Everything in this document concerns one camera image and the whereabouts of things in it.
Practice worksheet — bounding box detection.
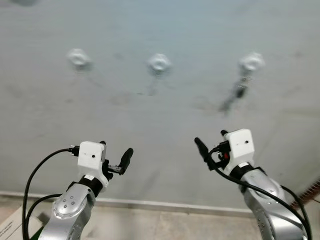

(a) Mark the key bunch with dark tag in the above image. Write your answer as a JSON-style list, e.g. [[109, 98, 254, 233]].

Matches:
[[218, 70, 252, 113]]

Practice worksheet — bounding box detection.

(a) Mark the white baseboard strip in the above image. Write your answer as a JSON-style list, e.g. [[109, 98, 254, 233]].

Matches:
[[0, 190, 251, 210]]

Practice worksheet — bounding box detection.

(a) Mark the brown ribbed floor mat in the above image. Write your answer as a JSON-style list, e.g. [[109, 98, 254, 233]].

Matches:
[[295, 181, 320, 207]]

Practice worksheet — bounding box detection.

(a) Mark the white printed paper sheet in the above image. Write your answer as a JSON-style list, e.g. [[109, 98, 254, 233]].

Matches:
[[0, 202, 31, 240]]

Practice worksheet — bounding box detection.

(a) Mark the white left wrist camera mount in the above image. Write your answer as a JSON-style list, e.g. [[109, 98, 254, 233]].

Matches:
[[77, 141, 112, 188]]

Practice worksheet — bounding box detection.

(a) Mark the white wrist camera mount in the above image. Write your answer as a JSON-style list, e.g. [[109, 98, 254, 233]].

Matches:
[[77, 141, 112, 188], [221, 128, 256, 177]]

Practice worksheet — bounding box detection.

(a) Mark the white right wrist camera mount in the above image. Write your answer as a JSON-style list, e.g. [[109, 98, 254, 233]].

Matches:
[[221, 128, 256, 177]]

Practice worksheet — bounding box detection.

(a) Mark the black left wrist camera cable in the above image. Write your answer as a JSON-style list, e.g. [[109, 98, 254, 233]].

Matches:
[[22, 145, 81, 236]]

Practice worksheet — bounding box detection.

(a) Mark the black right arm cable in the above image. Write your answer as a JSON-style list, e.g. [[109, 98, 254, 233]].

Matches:
[[204, 150, 313, 240]]

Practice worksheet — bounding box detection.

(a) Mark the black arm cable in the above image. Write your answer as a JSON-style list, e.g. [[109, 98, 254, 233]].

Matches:
[[204, 150, 313, 240], [25, 193, 63, 238]]

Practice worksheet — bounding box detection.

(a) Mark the white round wall hook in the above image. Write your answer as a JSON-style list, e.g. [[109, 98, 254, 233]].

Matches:
[[66, 48, 93, 71], [146, 52, 172, 76], [238, 51, 266, 75]]

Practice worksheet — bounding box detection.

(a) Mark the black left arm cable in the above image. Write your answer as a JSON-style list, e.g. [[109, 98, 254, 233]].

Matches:
[[25, 193, 63, 238]]

